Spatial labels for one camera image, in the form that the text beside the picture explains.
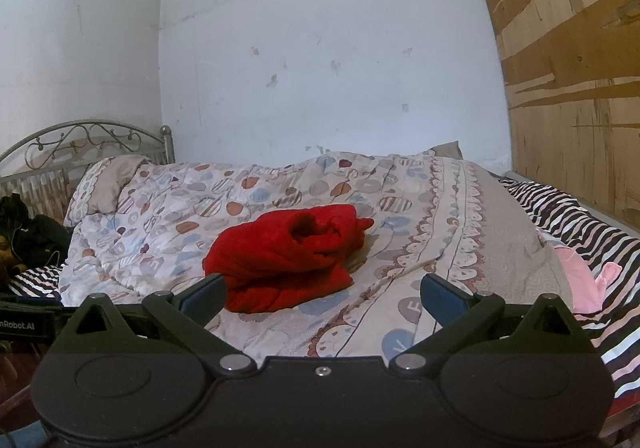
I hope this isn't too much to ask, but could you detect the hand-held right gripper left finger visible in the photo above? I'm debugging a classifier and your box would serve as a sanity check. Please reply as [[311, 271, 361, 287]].
[[47, 272, 256, 379]]

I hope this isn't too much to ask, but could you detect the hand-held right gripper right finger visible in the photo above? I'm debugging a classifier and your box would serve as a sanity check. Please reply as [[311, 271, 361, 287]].
[[387, 273, 598, 379]]

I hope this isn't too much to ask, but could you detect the red knit sweater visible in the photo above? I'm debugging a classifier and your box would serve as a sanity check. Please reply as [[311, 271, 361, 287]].
[[202, 203, 375, 313]]

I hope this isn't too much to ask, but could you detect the patterned quilt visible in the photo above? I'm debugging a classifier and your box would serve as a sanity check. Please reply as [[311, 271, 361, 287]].
[[57, 150, 573, 361]]

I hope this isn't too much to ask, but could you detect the dark clothing pile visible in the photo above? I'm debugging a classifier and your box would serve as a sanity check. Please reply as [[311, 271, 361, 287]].
[[0, 193, 73, 273]]

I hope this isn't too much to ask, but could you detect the pink cloth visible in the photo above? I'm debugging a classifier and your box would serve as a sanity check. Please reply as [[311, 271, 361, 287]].
[[552, 247, 623, 315]]

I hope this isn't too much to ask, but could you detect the beige pillow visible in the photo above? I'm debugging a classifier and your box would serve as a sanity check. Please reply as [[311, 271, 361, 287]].
[[65, 155, 151, 229]]

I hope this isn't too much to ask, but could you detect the brown cushion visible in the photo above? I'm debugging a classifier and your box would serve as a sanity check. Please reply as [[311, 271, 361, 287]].
[[430, 141, 463, 160]]

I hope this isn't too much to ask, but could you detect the metal bed headboard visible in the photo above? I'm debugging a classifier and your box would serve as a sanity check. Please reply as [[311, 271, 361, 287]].
[[0, 120, 176, 223]]

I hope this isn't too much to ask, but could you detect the striped bedsheet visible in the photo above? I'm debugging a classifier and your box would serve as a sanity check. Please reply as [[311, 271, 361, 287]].
[[0, 175, 640, 401]]

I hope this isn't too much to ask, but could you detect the plywood panel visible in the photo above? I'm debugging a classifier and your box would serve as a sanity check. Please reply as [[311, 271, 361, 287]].
[[457, 0, 640, 241]]

